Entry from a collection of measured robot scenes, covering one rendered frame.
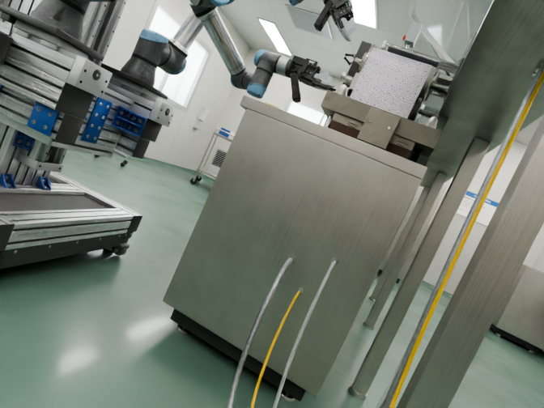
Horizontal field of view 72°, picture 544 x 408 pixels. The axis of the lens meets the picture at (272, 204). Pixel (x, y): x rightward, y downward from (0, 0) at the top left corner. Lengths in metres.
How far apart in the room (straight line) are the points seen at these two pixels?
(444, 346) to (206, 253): 0.87
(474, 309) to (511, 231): 0.14
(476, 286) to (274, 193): 0.75
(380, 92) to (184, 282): 1.02
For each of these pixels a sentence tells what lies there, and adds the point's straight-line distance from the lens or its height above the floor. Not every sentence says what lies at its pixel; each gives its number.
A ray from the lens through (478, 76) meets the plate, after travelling 1.17.
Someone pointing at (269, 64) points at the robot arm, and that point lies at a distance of 1.65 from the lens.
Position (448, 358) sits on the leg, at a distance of 0.75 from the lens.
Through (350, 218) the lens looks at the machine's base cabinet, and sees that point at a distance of 1.22.
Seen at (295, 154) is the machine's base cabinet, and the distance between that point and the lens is 1.27.
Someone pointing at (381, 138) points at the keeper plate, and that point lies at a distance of 1.29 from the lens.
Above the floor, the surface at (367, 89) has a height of 1.13.
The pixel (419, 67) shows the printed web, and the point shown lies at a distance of 1.59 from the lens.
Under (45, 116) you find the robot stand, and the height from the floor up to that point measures 0.56.
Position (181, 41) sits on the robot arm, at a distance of 1.97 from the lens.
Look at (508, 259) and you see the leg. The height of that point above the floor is 0.72.
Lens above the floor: 0.69
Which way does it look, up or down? 4 degrees down
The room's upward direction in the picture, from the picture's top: 24 degrees clockwise
